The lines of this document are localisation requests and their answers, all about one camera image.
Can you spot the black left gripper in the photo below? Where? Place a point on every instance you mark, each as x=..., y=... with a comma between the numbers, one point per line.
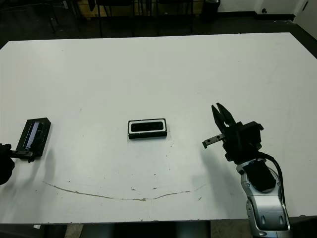
x=6, y=163

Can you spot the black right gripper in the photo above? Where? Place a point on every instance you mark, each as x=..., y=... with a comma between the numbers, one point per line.
x=240, y=146

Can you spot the black box lid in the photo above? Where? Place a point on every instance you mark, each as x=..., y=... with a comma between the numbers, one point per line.
x=26, y=138

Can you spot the black slim camera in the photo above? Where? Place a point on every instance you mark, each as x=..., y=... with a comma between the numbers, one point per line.
x=146, y=127

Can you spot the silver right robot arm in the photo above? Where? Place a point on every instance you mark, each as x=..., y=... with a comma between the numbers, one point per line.
x=267, y=203

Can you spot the black box base white insert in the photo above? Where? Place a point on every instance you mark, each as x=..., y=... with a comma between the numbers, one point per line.
x=148, y=137

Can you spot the black bin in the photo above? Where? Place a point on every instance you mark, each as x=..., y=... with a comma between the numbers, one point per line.
x=210, y=11

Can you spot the grey chair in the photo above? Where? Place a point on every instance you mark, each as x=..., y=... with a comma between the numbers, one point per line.
x=52, y=22

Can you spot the black office chair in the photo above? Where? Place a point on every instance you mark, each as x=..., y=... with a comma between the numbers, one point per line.
x=116, y=2

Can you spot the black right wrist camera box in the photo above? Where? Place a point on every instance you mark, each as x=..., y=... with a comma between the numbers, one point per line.
x=253, y=134

